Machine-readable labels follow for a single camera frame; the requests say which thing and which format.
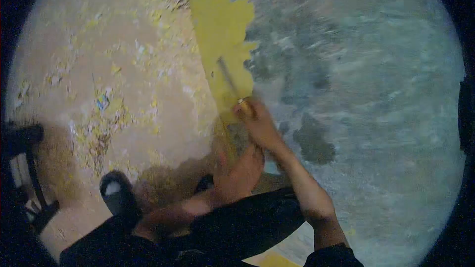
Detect person's right hand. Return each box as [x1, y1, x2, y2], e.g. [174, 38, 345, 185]
[233, 98, 285, 152]

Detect person's left hand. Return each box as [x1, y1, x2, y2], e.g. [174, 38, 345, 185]
[213, 144, 266, 204]

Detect person's left fingers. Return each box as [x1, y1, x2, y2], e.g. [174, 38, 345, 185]
[237, 144, 266, 169]

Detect person's right fingers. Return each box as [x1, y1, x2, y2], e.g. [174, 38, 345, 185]
[233, 98, 265, 127]

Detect metal paint scraper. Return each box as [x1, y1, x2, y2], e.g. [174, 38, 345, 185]
[216, 57, 257, 120]

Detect person's body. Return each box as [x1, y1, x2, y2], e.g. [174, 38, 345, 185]
[304, 243, 365, 267]

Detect scattered yellow paint flakes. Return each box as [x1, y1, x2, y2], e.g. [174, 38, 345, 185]
[15, 0, 219, 182]

